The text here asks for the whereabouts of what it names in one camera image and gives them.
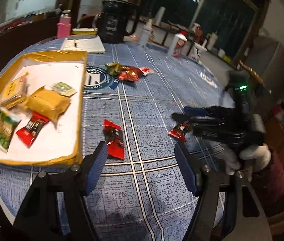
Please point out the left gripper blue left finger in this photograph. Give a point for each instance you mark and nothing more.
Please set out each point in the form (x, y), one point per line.
(92, 166)

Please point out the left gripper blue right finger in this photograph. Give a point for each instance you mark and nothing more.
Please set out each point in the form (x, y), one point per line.
(190, 168)

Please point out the red chocolate bar wrapper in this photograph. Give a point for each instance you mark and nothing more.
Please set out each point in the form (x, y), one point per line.
(114, 138)

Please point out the small red candy packet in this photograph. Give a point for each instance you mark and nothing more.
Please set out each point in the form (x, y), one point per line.
(179, 131)

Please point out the red black candy packet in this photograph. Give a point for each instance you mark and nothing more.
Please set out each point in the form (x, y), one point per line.
(29, 133)

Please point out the gold brown biscuit pack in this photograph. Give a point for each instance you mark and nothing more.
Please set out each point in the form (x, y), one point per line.
(47, 103)

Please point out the small pale green packet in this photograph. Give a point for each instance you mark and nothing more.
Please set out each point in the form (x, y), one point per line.
(63, 89)

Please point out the green pea snack packet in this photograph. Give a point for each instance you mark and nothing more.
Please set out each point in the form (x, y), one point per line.
(8, 124)

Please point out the dark red foil snack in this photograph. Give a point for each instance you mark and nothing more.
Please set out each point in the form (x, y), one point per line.
(130, 74)

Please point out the large yellow cracker pack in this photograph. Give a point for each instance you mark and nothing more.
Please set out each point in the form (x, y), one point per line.
(15, 92)

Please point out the white red sachet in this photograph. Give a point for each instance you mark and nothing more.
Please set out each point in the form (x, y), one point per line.
(146, 71)

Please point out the gold green foil snack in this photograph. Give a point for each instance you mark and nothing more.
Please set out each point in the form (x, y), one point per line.
(114, 68)

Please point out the dark red sleeved forearm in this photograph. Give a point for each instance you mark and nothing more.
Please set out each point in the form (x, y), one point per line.
(268, 185)

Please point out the white gloved right hand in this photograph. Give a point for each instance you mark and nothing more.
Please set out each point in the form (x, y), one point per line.
(260, 155)

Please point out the gold cardboard tray box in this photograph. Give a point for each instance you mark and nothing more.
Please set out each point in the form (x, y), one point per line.
(53, 146)

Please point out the wooden chair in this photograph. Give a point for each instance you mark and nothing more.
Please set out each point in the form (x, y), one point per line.
(251, 72)

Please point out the blue plaid tablecloth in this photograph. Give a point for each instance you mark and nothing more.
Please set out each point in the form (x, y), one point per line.
(142, 197)

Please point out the white tumbler on sill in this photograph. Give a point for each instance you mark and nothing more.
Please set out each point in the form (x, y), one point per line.
(212, 39)

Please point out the white red liquor bottle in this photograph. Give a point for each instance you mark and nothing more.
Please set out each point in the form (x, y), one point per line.
(176, 47)

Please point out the open white notebook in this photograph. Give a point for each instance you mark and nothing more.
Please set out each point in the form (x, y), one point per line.
(91, 45)

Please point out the white spray bottle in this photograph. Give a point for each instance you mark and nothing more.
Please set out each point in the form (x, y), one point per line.
(146, 33)

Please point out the black electric kettle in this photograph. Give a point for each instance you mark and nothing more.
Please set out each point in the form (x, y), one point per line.
(112, 22)

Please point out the pink sleeved water bottle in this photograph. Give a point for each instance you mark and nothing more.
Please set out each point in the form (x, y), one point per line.
(64, 25)

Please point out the dark wooden sideboard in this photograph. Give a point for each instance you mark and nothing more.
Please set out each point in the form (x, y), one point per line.
(19, 38)

